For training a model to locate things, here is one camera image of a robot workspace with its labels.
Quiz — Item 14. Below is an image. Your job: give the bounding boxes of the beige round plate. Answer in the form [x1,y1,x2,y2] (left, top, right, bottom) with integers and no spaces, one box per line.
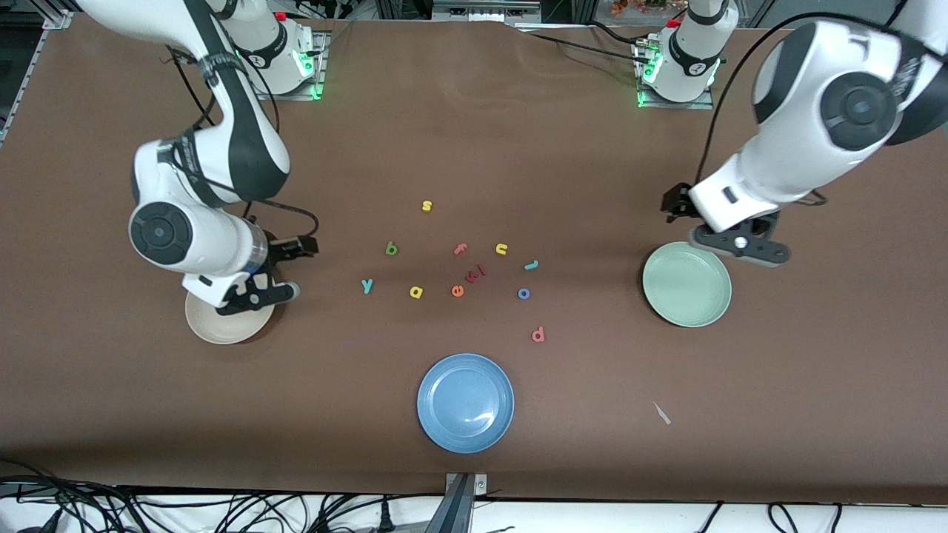
[184,280,279,346]

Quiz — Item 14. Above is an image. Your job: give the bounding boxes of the pale green round plate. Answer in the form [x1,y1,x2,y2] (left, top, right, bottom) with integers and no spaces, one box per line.
[641,241,733,329]

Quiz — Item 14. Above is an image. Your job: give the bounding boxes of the brown table cover sheet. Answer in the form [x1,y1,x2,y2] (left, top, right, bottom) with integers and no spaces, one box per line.
[0,13,948,506]

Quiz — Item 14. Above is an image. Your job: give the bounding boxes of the blue round plate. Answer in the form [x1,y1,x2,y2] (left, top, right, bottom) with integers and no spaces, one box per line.
[416,353,515,454]

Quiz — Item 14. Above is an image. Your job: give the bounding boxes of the orange dried plant clutter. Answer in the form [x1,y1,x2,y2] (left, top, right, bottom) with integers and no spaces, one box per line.
[610,0,678,17]

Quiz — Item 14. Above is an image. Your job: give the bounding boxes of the grey metal box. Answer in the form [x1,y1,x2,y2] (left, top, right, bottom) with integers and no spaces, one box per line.
[432,0,542,23]

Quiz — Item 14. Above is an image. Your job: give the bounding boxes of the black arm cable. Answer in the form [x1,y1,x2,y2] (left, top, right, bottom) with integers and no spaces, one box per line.
[695,11,901,190]
[167,46,321,239]

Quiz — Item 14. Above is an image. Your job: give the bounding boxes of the black table cable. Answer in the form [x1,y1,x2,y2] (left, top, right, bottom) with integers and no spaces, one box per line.
[585,21,647,47]
[511,27,647,66]

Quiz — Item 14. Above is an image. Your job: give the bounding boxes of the metal table edge bracket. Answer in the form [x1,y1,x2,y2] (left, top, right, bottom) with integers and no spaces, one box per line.
[426,472,490,533]

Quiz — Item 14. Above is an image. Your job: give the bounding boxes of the aluminium frame rail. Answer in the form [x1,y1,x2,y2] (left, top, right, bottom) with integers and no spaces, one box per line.
[0,26,47,145]

